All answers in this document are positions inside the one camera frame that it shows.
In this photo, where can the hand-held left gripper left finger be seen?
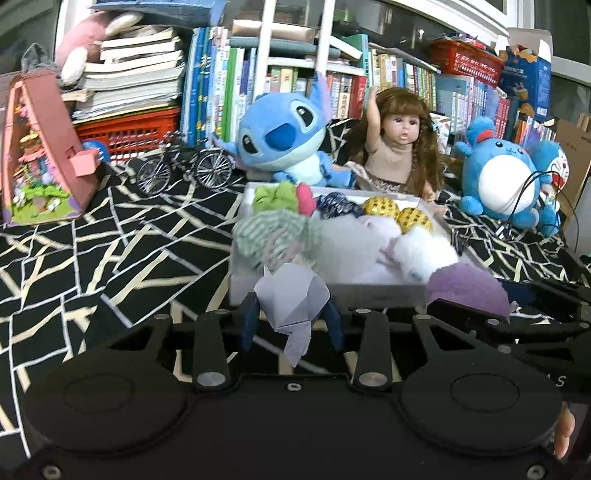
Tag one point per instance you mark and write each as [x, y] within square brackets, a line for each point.
[249, 323]

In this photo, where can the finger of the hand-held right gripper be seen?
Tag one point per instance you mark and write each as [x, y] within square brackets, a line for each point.
[531, 331]
[549, 302]

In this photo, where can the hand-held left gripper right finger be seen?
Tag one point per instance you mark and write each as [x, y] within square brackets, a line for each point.
[334, 327]

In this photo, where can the white cardboard box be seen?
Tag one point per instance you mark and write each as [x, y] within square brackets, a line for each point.
[286, 290]

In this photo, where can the pale crinkled wrapper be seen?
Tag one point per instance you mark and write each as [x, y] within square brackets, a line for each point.
[291, 295]

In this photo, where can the purple fluffy cloth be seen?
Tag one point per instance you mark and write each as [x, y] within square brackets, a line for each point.
[466, 286]

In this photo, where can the white soft mesh bundle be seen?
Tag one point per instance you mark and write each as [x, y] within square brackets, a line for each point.
[344, 247]

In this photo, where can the pale green striped cloth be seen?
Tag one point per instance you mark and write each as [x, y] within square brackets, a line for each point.
[272, 235]

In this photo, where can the white fluffy cloth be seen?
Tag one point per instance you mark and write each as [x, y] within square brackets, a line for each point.
[425, 254]

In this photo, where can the green and pink cloth flower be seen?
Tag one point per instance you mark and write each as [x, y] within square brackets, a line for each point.
[277, 196]

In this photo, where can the person's right hand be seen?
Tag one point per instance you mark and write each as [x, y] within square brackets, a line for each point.
[564, 434]

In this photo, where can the round blue plush toy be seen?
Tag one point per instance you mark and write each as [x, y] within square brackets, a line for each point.
[503, 184]

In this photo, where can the brown cardboard box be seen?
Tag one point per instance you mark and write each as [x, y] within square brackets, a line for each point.
[577, 175]

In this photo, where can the blue cat plush toy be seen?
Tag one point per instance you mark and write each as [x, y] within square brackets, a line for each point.
[554, 161]

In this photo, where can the black and white printed blanket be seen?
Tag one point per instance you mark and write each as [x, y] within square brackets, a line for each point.
[115, 258]

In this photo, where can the black model bicycle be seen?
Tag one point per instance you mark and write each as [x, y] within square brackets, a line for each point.
[184, 166]

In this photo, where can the blue alien plush toy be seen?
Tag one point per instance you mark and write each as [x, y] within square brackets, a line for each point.
[281, 134]

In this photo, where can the brown-haired baby doll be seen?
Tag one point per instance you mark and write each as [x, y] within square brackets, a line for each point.
[397, 138]

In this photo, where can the blue printed carton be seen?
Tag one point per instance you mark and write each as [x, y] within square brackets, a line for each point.
[526, 83]

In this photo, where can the red plastic basket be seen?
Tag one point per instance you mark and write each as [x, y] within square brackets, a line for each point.
[129, 134]
[466, 62]

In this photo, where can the small blue round toy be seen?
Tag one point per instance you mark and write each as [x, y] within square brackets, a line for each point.
[96, 151]

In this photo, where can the row of upright books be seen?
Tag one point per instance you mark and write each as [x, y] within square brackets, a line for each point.
[217, 83]

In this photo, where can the pink triangular dollhouse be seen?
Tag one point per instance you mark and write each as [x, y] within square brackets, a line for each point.
[41, 157]

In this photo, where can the stack of flat books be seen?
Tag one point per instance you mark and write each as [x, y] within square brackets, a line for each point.
[134, 74]

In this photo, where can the pink plush bunny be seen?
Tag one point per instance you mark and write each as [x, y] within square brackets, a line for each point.
[81, 41]

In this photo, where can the grey fabric piece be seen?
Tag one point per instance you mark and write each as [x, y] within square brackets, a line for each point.
[39, 57]

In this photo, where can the white post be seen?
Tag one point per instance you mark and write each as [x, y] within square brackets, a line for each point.
[268, 46]
[325, 37]

